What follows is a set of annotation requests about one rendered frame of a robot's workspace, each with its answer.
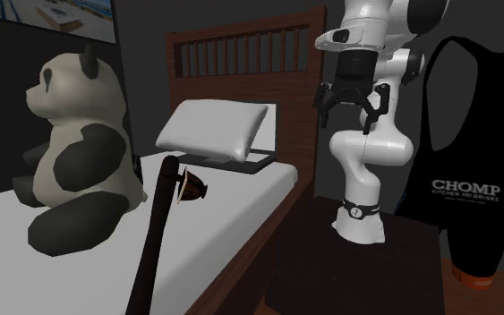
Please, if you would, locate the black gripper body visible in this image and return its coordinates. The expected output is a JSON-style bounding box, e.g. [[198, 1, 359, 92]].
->
[[333, 49, 377, 106]]

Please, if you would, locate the dark brown long stick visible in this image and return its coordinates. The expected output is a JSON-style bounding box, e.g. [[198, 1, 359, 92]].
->
[[124, 154, 182, 315]]

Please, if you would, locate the black white panda plush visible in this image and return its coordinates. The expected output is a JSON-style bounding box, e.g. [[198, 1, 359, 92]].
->
[[12, 44, 149, 258]]

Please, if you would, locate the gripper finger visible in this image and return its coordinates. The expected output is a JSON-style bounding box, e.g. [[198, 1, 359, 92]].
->
[[312, 81, 341, 129], [359, 82, 392, 136]]

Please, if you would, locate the black open laptop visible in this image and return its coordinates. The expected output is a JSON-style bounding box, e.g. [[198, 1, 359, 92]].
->
[[175, 101, 281, 175]]

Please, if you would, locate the brown wooden bed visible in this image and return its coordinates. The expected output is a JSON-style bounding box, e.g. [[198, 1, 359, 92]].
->
[[0, 4, 328, 315]]

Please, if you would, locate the framed wall picture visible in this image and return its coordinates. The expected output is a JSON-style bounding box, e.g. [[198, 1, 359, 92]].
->
[[0, 0, 118, 46]]

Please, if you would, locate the white pillow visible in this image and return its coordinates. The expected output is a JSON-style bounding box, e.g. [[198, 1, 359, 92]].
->
[[155, 98, 269, 164]]

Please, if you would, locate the dark robot stand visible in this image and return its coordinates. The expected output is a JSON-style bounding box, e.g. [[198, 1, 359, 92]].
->
[[263, 195, 448, 315]]

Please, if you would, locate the brown coffee capsule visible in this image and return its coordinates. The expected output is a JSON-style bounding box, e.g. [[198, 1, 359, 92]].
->
[[175, 166, 209, 205]]

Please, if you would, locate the black apron with lettering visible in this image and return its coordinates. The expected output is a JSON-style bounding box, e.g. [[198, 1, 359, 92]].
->
[[394, 35, 504, 292]]

